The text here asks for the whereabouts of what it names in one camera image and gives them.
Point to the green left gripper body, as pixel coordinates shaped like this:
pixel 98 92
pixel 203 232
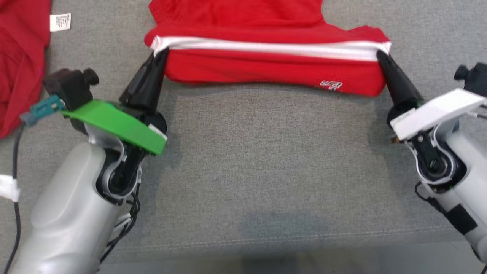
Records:
pixel 121 125

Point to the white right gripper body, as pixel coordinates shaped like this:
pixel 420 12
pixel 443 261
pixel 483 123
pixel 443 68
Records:
pixel 430 114

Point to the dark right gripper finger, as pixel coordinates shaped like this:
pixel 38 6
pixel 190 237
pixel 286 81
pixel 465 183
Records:
pixel 393 91
pixel 405 85

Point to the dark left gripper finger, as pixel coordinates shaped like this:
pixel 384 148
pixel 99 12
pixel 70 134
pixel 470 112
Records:
pixel 139 85
pixel 156 87

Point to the red shorts with white stripe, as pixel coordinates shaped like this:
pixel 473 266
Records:
pixel 266 68

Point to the red t-shirt with white sleeves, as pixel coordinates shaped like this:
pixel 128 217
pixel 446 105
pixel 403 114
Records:
pixel 19 57

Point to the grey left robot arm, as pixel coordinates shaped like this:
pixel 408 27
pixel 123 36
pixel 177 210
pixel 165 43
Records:
pixel 68 213

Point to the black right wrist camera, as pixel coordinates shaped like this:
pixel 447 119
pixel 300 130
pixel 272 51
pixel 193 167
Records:
pixel 475 78

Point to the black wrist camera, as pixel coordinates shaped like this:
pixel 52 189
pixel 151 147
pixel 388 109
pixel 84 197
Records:
pixel 475 78
pixel 70 87

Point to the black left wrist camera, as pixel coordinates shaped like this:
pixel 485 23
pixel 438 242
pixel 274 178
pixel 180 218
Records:
pixel 70 87

